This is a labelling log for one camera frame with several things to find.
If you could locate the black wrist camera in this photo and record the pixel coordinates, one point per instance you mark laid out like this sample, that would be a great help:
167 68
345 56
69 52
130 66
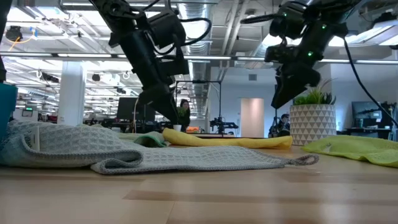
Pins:
280 53
168 29

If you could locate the lime green microfiber towel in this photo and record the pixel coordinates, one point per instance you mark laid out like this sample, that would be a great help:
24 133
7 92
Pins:
357 149

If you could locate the dark background table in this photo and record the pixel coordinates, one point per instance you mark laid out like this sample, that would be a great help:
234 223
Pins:
217 136

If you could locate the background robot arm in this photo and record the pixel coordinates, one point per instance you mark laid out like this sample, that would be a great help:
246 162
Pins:
222 124

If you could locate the pale pink door panel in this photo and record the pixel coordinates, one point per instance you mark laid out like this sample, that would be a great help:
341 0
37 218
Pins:
252 118

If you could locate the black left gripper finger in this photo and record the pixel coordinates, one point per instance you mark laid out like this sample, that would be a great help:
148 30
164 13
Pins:
168 105
149 96

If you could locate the small potted plant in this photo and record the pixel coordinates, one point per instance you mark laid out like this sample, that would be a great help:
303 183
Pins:
177 127

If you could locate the green spiky plant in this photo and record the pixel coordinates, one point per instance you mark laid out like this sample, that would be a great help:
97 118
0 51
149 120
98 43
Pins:
314 96

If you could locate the green exit sign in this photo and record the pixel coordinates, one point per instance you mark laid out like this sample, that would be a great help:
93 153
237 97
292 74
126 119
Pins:
29 109

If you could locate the pale green waffle towel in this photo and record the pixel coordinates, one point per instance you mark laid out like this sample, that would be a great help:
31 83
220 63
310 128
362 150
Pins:
152 138

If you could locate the white triangle-pattern plant pot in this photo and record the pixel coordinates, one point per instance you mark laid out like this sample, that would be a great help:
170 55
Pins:
311 124

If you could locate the dark desk monitor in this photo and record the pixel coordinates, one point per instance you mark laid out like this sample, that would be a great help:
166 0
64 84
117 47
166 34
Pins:
367 112

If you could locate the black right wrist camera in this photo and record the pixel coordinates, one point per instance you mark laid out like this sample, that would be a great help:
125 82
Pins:
280 53

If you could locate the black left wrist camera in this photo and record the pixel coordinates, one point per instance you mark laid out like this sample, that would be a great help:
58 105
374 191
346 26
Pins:
168 29

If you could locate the grey waffle microfiber towel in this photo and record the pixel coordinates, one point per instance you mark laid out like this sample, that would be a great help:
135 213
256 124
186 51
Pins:
186 158

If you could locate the white pillar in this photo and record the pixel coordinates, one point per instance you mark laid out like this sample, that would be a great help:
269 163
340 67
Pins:
71 99

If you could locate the yellow microfiber towel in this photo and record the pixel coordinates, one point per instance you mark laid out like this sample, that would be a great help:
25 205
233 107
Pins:
233 142

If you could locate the overhead light bar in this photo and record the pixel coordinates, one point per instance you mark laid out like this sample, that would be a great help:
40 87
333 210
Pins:
208 57

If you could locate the silver ceiling duct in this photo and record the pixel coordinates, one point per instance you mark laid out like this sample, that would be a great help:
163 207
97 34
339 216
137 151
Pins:
197 34

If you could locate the black metal frame stand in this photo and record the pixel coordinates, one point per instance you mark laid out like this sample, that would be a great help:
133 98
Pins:
199 81

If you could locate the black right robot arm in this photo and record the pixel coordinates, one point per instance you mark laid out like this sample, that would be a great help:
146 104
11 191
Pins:
311 12

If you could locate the teal storage bin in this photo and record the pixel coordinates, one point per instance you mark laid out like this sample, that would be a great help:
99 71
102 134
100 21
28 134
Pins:
7 109

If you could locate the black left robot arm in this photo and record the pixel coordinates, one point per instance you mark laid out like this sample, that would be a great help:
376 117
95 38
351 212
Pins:
115 12

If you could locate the orange cloth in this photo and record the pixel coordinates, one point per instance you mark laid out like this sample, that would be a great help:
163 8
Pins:
192 129

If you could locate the black computer monitor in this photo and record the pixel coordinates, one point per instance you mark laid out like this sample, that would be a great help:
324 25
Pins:
127 109

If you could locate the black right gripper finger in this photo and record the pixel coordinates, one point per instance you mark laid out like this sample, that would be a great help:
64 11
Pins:
292 90
275 93

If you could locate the person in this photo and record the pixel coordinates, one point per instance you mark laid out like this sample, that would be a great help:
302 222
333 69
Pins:
185 115
285 119

